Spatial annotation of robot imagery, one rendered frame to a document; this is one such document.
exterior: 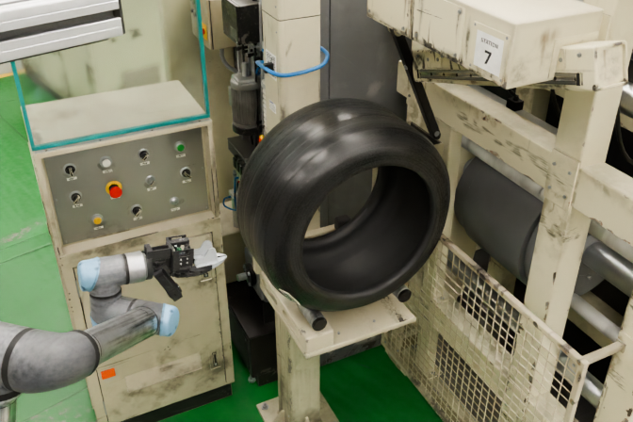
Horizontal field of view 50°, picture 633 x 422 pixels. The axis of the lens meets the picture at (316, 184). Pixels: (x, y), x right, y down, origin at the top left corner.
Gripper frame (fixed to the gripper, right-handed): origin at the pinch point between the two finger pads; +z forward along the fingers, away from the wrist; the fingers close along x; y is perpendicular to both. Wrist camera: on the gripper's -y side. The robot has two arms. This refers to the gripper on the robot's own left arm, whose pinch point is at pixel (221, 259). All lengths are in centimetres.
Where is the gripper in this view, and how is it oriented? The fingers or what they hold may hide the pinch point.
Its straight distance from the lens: 178.9
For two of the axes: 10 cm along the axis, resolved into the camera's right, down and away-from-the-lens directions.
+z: 8.9, -1.1, 4.3
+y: 1.1, -8.8, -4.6
